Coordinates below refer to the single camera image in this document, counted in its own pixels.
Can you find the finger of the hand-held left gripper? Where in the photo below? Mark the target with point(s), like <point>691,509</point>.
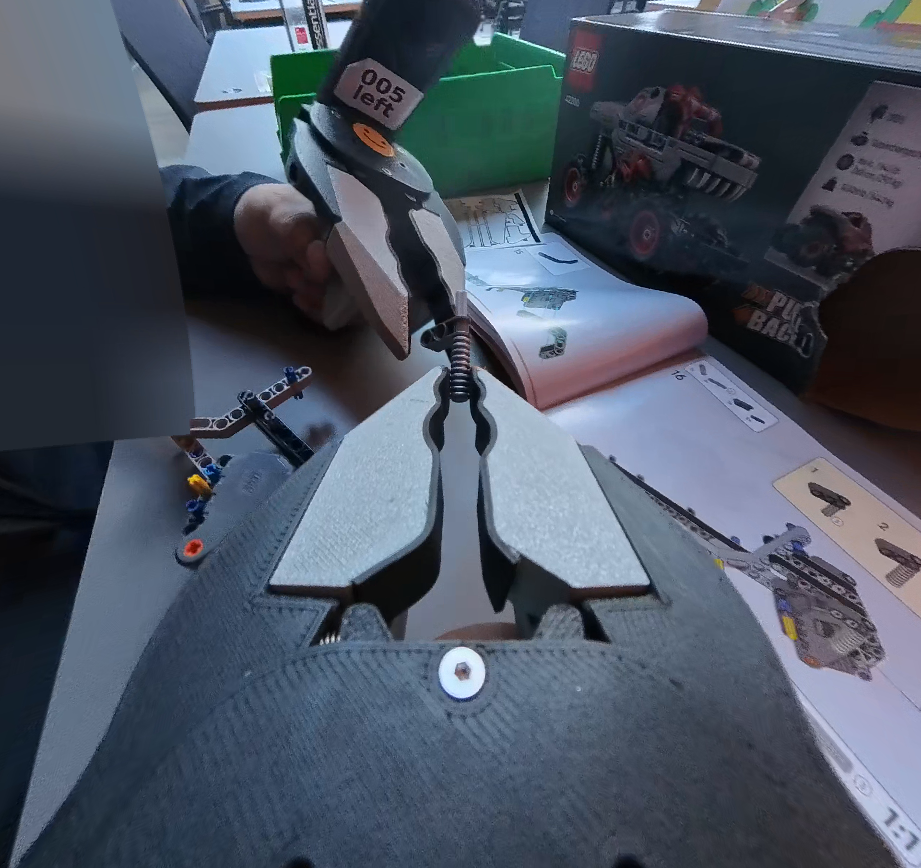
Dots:
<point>440,249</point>
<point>367,256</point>

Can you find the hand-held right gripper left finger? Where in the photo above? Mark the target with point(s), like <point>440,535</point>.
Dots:
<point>360,515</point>

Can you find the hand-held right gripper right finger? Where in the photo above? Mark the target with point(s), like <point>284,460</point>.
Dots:
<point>561,515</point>

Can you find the black lego connector piece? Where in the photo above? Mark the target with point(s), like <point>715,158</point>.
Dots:
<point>434,335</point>

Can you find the lego spring shock absorber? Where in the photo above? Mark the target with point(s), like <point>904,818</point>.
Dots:
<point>460,378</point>

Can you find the person's left forearm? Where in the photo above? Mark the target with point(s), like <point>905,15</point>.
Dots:
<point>205,227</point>

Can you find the grey lego motor assembly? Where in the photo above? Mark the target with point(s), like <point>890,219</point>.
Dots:
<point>237,483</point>

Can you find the lego instruction booklet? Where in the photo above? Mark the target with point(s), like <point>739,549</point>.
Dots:
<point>611,321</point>

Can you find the lego box with red truck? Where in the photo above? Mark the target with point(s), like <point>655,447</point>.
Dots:
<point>719,162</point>

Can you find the person's left hand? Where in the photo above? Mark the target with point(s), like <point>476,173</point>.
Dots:
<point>280,234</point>

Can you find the printed line-drawing paper sheet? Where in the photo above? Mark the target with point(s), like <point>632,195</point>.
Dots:
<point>496,224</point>

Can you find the clear water bottle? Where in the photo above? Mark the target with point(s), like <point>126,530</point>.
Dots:
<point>302,11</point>

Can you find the green plastic storage bin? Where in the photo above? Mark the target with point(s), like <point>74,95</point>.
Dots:
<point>489,127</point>

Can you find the person's dark clothed body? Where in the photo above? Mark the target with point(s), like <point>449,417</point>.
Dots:
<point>36,594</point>

